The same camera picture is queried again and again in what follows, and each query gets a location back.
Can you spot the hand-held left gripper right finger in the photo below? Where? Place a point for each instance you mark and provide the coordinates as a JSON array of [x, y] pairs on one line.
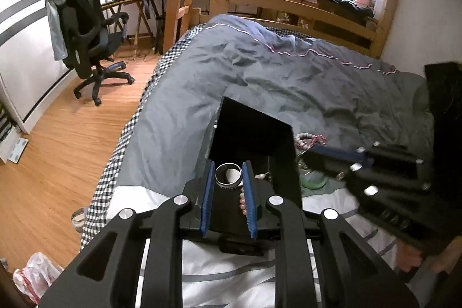
[[249, 201]]

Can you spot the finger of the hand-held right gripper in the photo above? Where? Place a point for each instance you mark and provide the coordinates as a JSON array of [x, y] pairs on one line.
[[382, 199], [343, 154]]

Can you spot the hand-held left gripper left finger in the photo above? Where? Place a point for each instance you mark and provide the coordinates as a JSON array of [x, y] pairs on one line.
[[205, 201]]

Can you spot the black and silver bangle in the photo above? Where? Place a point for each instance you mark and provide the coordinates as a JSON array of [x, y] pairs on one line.
[[228, 181]]

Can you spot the black jewelry box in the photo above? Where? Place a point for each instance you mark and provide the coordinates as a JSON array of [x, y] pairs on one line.
[[249, 127]]

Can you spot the person's right hand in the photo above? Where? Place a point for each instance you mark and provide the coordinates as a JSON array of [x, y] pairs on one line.
[[409, 257]]

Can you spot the green jade bangle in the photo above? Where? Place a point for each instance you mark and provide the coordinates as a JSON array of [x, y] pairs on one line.
[[313, 183]]

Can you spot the white striped blanket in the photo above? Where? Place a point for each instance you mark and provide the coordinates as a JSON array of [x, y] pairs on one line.
[[223, 279]]

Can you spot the grey duvet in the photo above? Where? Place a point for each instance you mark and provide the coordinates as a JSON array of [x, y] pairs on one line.
[[288, 77]]

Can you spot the checked bed sheet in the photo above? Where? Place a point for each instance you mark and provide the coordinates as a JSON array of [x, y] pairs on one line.
[[119, 156]]

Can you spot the grey slipper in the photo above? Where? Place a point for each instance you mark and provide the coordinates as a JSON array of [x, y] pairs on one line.
[[77, 219]]

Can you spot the white plastic bag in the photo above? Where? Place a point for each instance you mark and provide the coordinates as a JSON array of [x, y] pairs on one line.
[[34, 275]]

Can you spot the white floor scale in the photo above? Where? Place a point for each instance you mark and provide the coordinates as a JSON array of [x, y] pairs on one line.
[[17, 150]]

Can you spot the wooden folding table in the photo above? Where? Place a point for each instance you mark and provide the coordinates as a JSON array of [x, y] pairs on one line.
[[144, 5]]

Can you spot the black office chair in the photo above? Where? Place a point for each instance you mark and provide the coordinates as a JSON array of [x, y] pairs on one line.
[[86, 23]]

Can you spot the grey jacket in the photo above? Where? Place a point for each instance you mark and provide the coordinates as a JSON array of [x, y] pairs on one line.
[[54, 19]]

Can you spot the white sliding wardrobe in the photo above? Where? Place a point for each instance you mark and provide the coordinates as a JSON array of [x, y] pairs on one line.
[[29, 41]]

